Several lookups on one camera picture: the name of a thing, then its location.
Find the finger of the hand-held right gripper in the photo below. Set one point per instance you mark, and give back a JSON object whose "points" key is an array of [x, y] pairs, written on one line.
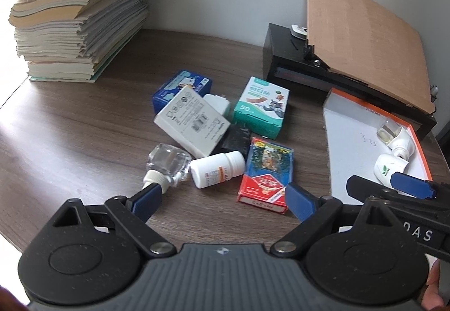
{"points": [[413, 185], [369, 186]]}

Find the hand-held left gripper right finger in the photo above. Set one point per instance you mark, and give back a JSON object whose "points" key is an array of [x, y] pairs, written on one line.
{"points": [[298, 200]]}

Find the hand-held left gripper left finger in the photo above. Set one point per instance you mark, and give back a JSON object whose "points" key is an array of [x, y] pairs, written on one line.
{"points": [[147, 200]]}

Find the white bottle with green leaf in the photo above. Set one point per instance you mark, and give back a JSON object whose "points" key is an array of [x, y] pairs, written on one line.
{"points": [[388, 167]]}

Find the red and blue card box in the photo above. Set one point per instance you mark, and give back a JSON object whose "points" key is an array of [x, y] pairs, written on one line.
{"points": [[269, 174]]}

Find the clear glass bottle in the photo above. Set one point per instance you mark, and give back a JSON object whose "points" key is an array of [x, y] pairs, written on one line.
{"points": [[167, 160]]}

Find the white bottle with clear liquid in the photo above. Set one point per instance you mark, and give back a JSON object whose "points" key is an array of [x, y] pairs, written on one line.
{"points": [[399, 142]]}

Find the orange and white box lid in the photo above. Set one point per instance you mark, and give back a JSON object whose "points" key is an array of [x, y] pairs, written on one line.
{"points": [[351, 142]]}

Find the white pill bottle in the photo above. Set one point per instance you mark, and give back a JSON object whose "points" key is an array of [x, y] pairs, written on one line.
{"points": [[214, 170]]}

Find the white printed box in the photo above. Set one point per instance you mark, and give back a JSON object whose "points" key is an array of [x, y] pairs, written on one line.
{"points": [[190, 121]]}

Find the green bandage box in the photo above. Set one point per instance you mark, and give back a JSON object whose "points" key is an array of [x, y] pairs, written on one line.
{"points": [[262, 107]]}

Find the person's right hand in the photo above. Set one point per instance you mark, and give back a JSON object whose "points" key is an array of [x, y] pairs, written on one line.
{"points": [[433, 284]]}

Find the black power adapter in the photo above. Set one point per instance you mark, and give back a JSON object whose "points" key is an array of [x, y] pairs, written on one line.
{"points": [[235, 140]]}

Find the blue cartoon box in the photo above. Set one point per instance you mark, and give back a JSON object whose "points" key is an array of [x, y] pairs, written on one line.
{"points": [[172, 84]]}

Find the white charger plug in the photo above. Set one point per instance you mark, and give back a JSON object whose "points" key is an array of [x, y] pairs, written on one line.
{"points": [[218, 103]]}

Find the black metal box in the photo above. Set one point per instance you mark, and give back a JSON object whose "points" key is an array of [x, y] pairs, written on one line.
{"points": [[281, 58]]}

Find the brown cardboard sheet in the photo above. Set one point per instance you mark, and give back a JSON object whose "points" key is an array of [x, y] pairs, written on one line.
{"points": [[362, 37]]}

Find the small white device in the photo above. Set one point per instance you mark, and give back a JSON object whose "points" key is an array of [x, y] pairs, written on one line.
{"points": [[298, 32]]}

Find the stack of books and papers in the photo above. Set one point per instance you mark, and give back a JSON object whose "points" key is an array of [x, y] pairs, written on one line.
{"points": [[70, 15]]}

